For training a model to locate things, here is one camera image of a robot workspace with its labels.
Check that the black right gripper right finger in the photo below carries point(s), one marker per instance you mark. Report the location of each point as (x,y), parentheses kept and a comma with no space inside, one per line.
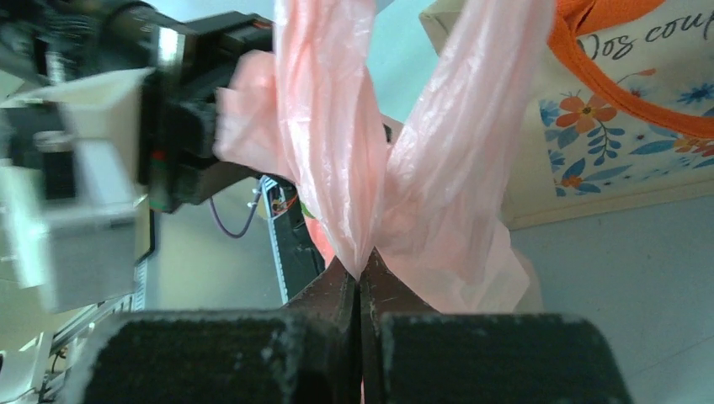
(414,354)

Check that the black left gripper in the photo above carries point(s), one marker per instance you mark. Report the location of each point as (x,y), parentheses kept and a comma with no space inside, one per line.
(188,62)

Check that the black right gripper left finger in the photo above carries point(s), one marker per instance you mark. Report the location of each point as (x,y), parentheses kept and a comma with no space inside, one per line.
(304,352)

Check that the pink plastic bag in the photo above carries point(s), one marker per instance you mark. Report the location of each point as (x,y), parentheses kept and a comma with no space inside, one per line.
(428,199)

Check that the beige floral tote bag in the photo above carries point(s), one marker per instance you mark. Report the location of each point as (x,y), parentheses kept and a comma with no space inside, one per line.
(582,155)

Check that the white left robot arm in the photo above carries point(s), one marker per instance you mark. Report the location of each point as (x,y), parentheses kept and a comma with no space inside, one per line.
(57,41)

